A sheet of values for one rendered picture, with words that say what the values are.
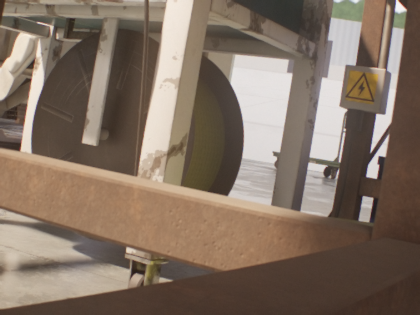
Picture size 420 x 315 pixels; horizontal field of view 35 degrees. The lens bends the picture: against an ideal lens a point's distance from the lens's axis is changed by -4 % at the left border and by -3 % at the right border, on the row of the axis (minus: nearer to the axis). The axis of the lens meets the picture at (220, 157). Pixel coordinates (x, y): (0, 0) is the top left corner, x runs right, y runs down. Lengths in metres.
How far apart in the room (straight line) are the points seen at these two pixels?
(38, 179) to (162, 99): 0.68
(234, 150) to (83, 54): 0.39
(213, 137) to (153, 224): 1.07
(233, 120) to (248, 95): 10.06
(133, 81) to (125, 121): 0.08
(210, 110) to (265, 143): 9.92
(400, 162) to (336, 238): 0.05
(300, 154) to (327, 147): 9.55
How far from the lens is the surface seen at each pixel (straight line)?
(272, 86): 11.44
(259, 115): 11.46
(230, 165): 1.51
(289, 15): 1.55
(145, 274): 1.15
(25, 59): 2.28
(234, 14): 1.24
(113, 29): 1.43
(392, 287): 0.22
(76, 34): 1.69
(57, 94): 1.57
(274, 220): 0.37
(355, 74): 1.44
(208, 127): 1.46
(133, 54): 1.44
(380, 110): 1.42
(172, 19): 1.14
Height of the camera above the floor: 0.31
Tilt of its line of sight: 2 degrees down
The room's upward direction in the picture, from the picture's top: 9 degrees clockwise
